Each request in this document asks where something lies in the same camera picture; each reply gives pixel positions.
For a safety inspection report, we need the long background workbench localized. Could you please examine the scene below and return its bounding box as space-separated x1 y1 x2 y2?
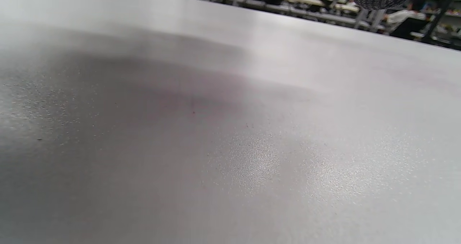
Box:
238 0 386 30

